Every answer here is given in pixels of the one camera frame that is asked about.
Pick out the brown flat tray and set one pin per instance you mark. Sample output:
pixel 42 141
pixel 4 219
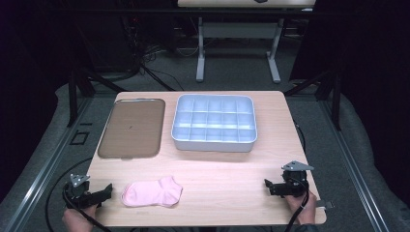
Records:
pixel 133 128

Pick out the black metal stand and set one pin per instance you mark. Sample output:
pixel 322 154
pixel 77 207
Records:
pixel 73 96
pixel 335 96

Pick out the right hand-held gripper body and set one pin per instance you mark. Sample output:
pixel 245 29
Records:
pixel 294 184

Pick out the person's left hand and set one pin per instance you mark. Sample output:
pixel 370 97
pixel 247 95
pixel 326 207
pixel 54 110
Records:
pixel 77 219

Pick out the white divided storage box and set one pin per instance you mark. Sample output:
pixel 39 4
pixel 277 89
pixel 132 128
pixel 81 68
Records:
pixel 214 122

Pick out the aluminium floor rail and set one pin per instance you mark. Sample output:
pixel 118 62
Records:
pixel 42 175
pixel 353 167

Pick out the white-legged background table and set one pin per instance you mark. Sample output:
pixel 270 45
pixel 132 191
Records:
pixel 238 30

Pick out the person's right hand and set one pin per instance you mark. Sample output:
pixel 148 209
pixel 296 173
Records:
pixel 304 209

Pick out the metal table bracket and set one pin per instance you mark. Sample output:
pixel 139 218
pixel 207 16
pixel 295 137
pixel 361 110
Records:
pixel 324 204

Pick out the pink sock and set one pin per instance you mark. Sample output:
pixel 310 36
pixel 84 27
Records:
pixel 151 192

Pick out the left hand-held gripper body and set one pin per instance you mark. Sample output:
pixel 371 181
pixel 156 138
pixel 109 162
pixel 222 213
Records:
pixel 79 192

